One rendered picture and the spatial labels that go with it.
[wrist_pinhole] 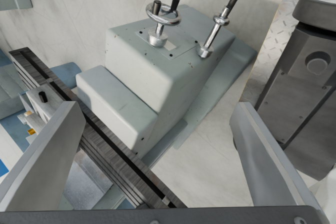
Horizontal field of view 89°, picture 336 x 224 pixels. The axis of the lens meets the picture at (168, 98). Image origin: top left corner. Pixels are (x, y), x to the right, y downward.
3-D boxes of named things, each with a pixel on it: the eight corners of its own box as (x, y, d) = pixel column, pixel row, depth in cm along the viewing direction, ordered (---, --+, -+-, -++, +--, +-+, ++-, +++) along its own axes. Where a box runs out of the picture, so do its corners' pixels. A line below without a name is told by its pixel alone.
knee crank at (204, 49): (228, -9, 53) (220, -7, 50) (244, 1, 52) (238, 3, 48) (198, 49, 69) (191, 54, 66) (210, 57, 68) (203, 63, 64)
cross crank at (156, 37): (165, -12, 56) (139, -9, 48) (193, 6, 53) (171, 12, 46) (154, 32, 68) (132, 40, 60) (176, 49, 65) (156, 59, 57)
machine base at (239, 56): (183, 2, 117) (166, 6, 104) (260, 51, 103) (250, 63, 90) (147, 105, 205) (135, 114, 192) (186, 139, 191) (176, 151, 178)
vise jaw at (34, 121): (35, 111, 68) (23, 117, 66) (57, 136, 64) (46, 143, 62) (39, 119, 73) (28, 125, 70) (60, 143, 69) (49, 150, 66)
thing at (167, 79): (191, 3, 98) (103, 25, 59) (239, 34, 90) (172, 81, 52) (157, 93, 157) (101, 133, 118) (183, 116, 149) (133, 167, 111)
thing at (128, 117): (100, 62, 72) (73, 73, 65) (160, 115, 64) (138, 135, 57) (100, 122, 109) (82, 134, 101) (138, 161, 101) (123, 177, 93)
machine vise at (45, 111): (46, 83, 64) (11, 96, 57) (70, 107, 60) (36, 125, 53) (63, 130, 89) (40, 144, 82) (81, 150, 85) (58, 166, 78)
